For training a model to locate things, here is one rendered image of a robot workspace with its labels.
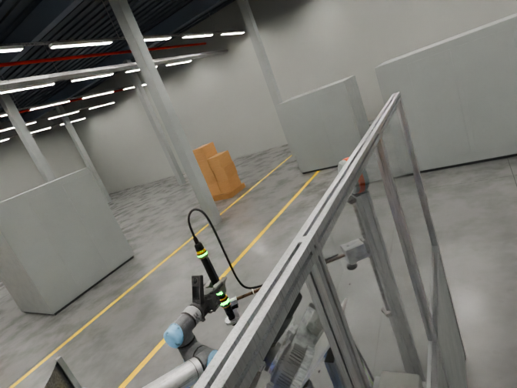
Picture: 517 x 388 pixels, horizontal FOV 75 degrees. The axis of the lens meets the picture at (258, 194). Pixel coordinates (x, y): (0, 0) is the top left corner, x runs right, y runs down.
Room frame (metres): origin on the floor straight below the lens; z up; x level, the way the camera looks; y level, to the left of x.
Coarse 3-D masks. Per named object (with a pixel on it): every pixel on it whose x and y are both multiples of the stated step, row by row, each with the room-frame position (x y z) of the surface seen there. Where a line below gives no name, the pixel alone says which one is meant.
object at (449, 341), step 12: (444, 276) 1.99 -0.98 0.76; (444, 288) 1.88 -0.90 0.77; (444, 300) 1.77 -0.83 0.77; (444, 312) 1.67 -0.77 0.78; (444, 324) 1.58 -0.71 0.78; (456, 324) 2.00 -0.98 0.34; (444, 336) 1.50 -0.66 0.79; (456, 336) 1.87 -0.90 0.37; (444, 348) 1.43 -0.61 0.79; (456, 348) 1.77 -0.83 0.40; (444, 360) 1.36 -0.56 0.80; (456, 360) 1.66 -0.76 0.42; (456, 372) 1.58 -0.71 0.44; (444, 384) 1.24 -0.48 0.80; (456, 384) 1.49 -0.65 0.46
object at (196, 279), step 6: (192, 276) 1.29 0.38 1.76; (198, 276) 1.27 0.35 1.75; (192, 282) 1.28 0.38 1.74; (198, 282) 1.26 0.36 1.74; (192, 288) 1.27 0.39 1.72; (198, 288) 1.25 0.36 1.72; (192, 294) 1.26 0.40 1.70; (198, 294) 1.24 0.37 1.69; (192, 300) 1.25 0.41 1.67; (198, 300) 1.24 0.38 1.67; (204, 300) 1.25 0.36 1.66
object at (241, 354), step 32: (384, 128) 1.40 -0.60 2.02; (352, 160) 1.01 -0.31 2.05; (384, 160) 1.29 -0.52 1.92; (416, 160) 2.02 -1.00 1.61; (320, 224) 0.64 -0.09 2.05; (288, 256) 0.56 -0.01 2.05; (320, 256) 0.60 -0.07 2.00; (288, 288) 0.48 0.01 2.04; (320, 288) 0.58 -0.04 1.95; (448, 288) 2.00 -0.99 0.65; (256, 320) 0.41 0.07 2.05; (224, 352) 0.37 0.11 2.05; (256, 352) 0.38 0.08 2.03; (352, 352) 0.60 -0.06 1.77; (224, 384) 0.32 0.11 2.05; (448, 384) 1.29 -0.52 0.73
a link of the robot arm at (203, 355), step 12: (204, 348) 1.06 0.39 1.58; (192, 360) 1.00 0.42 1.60; (204, 360) 1.00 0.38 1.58; (168, 372) 0.96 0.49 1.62; (180, 372) 0.95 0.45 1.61; (192, 372) 0.96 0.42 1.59; (156, 384) 0.90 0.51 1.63; (168, 384) 0.91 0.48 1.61; (180, 384) 0.92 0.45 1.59; (192, 384) 0.95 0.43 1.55
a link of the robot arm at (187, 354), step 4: (192, 340) 1.11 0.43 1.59; (196, 340) 1.13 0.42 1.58; (188, 344) 1.10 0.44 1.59; (192, 344) 1.11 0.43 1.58; (196, 344) 1.10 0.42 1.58; (200, 344) 1.10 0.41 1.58; (180, 348) 1.10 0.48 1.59; (184, 348) 1.10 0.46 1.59; (188, 348) 1.10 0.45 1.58; (192, 348) 1.09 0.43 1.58; (196, 348) 1.08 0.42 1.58; (180, 352) 1.11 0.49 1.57; (184, 352) 1.10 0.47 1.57; (188, 352) 1.09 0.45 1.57; (192, 352) 1.07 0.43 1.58; (184, 356) 1.10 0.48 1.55; (188, 356) 1.08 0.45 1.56; (184, 360) 1.11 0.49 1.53
